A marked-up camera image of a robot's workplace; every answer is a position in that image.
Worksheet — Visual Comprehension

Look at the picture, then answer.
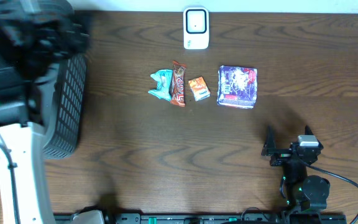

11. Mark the red orange snack bar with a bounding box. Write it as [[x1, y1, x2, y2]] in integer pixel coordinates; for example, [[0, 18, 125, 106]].
[[170, 61, 186, 107]]

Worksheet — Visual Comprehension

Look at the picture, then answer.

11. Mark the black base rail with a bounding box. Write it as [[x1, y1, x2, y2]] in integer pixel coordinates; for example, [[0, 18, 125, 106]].
[[54, 211, 347, 224]]

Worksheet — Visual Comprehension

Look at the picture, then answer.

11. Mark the small orange snack box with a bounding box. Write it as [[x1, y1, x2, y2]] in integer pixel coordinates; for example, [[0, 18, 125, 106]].
[[188, 77, 211, 101]]

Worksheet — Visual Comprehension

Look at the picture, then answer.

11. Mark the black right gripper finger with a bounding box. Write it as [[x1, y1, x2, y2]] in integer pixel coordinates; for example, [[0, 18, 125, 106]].
[[305, 125, 323, 149], [261, 126, 275, 156]]

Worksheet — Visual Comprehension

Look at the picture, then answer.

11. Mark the grey plastic basket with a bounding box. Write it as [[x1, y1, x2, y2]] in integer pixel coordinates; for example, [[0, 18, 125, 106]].
[[0, 0, 88, 160]]

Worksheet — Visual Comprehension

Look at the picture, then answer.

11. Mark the teal snack wrapper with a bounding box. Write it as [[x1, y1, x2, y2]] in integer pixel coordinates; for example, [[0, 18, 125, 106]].
[[148, 69, 173, 101]]

